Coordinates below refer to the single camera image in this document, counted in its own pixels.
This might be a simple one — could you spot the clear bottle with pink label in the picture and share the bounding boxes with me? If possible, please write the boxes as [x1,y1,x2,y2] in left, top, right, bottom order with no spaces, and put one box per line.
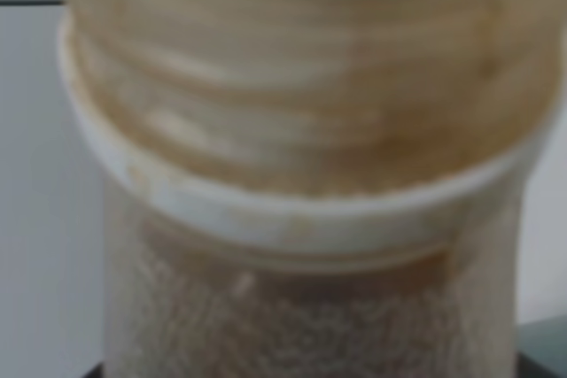
[58,0,566,377]

